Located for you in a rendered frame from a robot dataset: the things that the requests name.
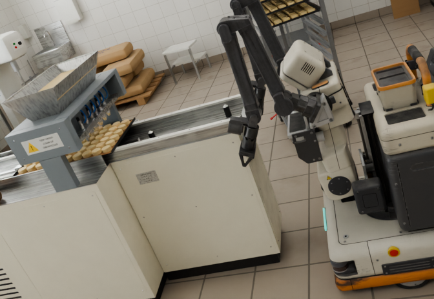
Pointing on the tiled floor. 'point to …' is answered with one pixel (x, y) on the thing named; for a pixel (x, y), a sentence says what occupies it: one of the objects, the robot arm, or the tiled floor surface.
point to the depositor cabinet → (75, 243)
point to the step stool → (185, 57)
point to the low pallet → (143, 92)
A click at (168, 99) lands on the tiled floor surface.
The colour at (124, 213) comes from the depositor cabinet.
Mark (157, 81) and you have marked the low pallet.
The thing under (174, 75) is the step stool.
